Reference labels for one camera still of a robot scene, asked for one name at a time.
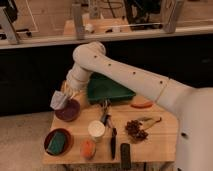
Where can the grey metal frame post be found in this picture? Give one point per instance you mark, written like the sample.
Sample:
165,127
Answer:
7,27
78,21
171,13

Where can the orange carrot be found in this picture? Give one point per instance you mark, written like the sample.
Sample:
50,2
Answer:
142,105

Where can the dark grape bunch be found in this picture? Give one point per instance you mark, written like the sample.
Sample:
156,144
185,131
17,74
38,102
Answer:
134,131

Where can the purple bowl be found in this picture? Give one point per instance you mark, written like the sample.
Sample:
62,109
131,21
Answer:
70,112

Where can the grey blue towel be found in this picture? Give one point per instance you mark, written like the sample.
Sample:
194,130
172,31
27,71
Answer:
59,100

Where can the yellow banana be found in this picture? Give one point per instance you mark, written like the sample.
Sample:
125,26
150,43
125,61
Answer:
148,122

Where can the metal whisk utensil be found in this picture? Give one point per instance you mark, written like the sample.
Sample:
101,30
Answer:
105,104

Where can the green sponge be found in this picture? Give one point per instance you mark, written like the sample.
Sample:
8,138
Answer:
56,143

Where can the white cup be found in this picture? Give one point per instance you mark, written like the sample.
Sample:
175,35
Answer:
96,130

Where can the green plastic tray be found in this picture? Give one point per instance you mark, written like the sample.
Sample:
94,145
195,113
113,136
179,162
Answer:
102,88

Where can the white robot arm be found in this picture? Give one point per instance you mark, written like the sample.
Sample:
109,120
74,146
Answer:
193,107

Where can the black remote control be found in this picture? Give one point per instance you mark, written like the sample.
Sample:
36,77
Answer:
125,156

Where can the black handled knife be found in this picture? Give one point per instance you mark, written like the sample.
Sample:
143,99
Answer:
113,138

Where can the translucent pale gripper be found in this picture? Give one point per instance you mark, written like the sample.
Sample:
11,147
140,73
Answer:
69,91

